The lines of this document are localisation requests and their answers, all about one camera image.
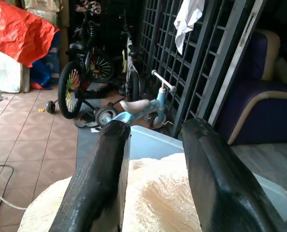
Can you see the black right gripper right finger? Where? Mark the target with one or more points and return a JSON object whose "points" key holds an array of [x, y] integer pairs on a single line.
{"points": [[220, 183]]}

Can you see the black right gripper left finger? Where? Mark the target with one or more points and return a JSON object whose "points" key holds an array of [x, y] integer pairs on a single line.
{"points": [[97, 178]]}

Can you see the cream fluffy towel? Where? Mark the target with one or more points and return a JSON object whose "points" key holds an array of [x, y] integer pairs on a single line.
{"points": [[158, 193]]}

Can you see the black sandal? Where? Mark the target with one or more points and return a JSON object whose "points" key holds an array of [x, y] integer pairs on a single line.
{"points": [[85, 119]]}

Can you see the light blue plastic basin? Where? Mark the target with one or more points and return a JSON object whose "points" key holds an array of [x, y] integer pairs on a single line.
{"points": [[153, 145]]}

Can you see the light blue toddler tricycle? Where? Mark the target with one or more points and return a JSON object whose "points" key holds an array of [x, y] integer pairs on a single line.
{"points": [[136, 108]]}

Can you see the black children's bicycle with training wheels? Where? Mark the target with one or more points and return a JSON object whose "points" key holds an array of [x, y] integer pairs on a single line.
{"points": [[85, 72]]}

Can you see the white bicycle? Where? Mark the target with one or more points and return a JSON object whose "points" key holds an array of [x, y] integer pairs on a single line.
{"points": [[132, 77]]}

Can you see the blue plastic bag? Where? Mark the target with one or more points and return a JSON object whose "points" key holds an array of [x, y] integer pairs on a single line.
{"points": [[45, 67]]}

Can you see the dark metal grille gate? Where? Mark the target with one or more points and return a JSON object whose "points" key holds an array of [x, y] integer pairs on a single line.
{"points": [[187, 60]]}

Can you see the white covered box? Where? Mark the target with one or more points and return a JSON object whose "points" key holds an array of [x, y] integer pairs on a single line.
{"points": [[4, 72]]}

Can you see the white cloth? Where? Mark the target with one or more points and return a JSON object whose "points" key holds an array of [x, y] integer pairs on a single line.
{"points": [[185, 21]]}

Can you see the orange plastic tarp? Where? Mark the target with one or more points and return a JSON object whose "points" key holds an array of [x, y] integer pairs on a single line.
{"points": [[15, 31]]}

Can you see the cardboard box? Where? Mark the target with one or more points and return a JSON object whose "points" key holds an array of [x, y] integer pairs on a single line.
{"points": [[43, 9]]}

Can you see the purple armchair with wooden frame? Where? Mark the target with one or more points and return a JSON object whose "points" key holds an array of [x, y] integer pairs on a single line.
{"points": [[259, 101]]}

